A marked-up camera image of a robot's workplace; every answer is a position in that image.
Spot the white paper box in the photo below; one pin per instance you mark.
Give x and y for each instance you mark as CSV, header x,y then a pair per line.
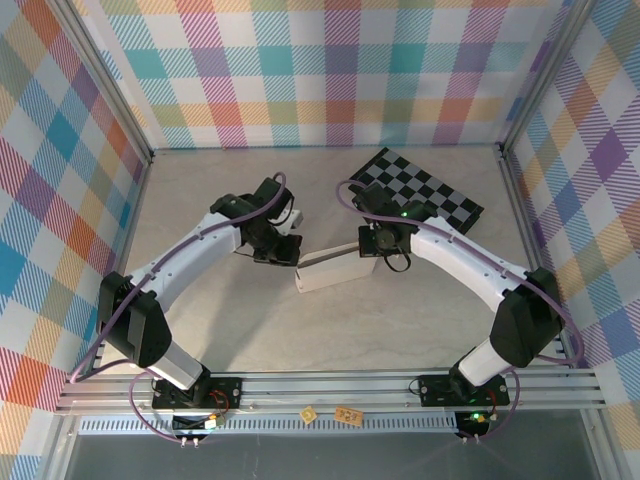
x,y
330,275

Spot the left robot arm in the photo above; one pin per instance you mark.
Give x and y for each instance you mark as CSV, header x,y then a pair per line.
x,y
190,250

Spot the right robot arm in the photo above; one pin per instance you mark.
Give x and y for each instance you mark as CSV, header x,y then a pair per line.
x,y
460,255

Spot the black grey folding chessboard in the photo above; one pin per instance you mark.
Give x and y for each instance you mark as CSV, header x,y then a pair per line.
x,y
425,175

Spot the orange printed tag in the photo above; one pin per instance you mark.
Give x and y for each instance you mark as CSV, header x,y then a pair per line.
x,y
348,416

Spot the small yellow tag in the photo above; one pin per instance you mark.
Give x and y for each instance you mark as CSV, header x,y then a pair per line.
x,y
308,415

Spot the black connector board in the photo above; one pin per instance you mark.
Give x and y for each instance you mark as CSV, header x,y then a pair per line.
x,y
190,424
467,425

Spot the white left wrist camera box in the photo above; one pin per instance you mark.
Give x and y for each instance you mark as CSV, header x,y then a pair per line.
x,y
296,219

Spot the aluminium side rail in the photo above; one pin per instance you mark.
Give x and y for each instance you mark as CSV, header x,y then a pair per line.
x,y
135,210
530,240

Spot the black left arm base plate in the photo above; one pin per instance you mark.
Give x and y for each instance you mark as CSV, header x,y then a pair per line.
x,y
231,386

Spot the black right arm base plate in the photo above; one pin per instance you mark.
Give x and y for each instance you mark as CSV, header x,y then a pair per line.
x,y
435,392

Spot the aluminium mounting rail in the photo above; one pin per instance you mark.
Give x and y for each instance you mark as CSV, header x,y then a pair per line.
x,y
325,387

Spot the aluminium frame post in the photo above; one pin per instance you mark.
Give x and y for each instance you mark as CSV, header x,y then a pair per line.
x,y
100,82
542,75

